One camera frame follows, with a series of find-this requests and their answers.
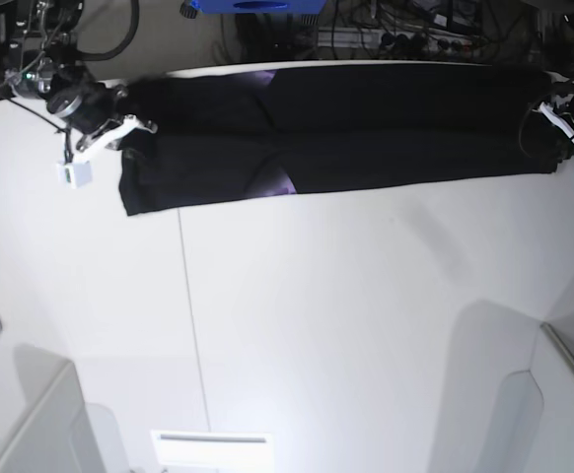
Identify white panel lower right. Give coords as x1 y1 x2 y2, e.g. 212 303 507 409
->
477 323 574 472

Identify white tray bottom centre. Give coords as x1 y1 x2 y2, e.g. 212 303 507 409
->
151 431 275 472

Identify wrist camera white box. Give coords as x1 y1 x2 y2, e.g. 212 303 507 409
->
56 162 93 189

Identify black T-shirt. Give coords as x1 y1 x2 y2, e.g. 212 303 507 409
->
118 63 567 216

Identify blue plastic box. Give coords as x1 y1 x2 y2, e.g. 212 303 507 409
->
190 0 326 15

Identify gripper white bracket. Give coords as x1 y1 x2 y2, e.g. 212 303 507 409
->
44 66 159 163
538 92 574 166

